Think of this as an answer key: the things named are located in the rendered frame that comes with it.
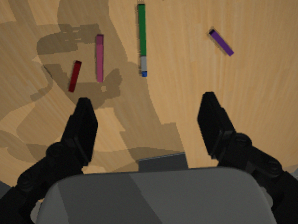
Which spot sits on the dark red rod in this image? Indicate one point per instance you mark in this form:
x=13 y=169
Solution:
x=74 y=76

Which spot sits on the pink rod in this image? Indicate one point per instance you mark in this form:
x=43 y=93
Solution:
x=100 y=47

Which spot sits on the green rod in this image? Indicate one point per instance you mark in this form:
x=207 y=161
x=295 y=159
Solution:
x=142 y=27

